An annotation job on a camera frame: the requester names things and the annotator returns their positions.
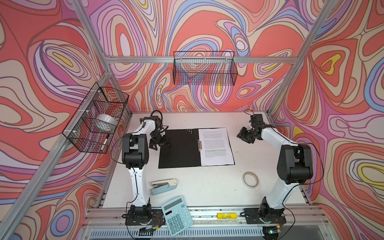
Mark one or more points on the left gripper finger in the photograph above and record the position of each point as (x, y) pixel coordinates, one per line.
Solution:
(166, 142)
(153, 146)

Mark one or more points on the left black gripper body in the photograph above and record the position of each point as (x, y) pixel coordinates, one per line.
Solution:
(156, 138)

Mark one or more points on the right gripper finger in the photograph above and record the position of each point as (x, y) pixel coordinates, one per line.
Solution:
(250, 140)
(242, 134)

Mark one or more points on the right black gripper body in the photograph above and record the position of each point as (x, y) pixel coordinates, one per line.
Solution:
(251, 131)

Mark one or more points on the white black file folder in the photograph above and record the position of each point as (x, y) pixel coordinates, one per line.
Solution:
(184, 151)

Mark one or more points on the printed paper stack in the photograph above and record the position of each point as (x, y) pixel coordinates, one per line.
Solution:
(215, 148)

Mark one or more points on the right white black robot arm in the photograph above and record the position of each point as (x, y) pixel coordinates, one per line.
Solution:
(294, 167)

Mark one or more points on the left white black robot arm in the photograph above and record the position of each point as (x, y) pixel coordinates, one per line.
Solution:
(136, 146)

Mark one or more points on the clear tape roll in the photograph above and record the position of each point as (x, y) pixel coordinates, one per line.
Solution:
(250, 180)

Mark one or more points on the blue cream stapler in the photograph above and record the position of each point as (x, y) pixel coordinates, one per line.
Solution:
(163, 186)

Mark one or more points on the black marker pen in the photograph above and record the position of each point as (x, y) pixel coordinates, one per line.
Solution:
(104, 143)

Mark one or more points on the teal calculator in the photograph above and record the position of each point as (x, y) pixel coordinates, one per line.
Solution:
(177, 216)

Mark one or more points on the yellow label sticker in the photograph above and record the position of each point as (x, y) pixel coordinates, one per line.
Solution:
(227, 216)

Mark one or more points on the left black wire basket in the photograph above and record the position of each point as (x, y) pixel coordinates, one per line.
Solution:
(83, 130)

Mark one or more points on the black wire basket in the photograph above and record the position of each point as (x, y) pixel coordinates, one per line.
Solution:
(83, 130)
(204, 68)

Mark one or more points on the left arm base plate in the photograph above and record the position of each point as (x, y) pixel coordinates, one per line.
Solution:
(154, 219)

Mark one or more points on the back black wire basket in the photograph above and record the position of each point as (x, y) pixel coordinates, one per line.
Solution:
(204, 68)

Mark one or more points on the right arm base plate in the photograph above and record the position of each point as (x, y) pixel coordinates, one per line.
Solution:
(264, 216)

